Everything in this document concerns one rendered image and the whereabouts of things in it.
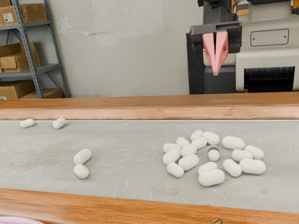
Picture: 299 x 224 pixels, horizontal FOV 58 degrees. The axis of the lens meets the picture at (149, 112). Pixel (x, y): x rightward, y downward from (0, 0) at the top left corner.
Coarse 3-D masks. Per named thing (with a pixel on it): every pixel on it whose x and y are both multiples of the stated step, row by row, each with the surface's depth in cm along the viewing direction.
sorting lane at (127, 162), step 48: (0, 144) 61; (48, 144) 58; (96, 144) 55; (144, 144) 53; (288, 144) 46; (96, 192) 40; (144, 192) 39; (192, 192) 38; (240, 192) 36; (288, 192) 35
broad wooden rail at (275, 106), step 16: (128, 96) 75; (144, 96) 73; (160, 96) 72; (176, 96) 70; (192, 96) 69; (208, 96) 67; (224, 96) 66; (240, 96) 64; (256, 96) 63; (272, 96) 62; (288, 96) 61; (0, 112) 77; (16, 112) 76; (32, 112) 74; (48, 112) 73; (64, 112) 71; (80, 112) 70; (96, 112) 69; (112, 112) 67; (128, 112) 66; (144, 112) 65; (160, 112) 64; (176, 112) 63; (192, 112) 62; (208, 112) 61; (224, 112) 60; (240, 112) 59; (256, 112) 58; (272, 112) 57; (288, 112) 56
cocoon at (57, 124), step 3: (57, 120) 65; (60, 120) 65; (63, 120) 66; (54, 123) 64; (57, 123) 64; (60, 123) 65; (63, 123) 66; (54, 126) 64; (57, 126) 64; (60, 126) 65
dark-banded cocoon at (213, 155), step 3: (213, 150) 44; (216, 150) 44; (210, 153) 44; (213, 153) 44; (216, 153) 44; (210, 156) 44; (213, 156) 43; (216, 156) 43; (210, 159) 44; (213, 159) 44; (216, 159) 44
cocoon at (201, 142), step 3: (198, 138) 49; (201, 138) 48; (204, 138) 49; (192, 141) 48; (195, 141) 48; (198, 141) 48; (201, 141) 48; (204, 141) 48; (192, 144) 48; (195, 144) 47; (198, 144) 47; (201, 144) 48; (204, 144) 48; (198, 147) 48; (201, 147) 48
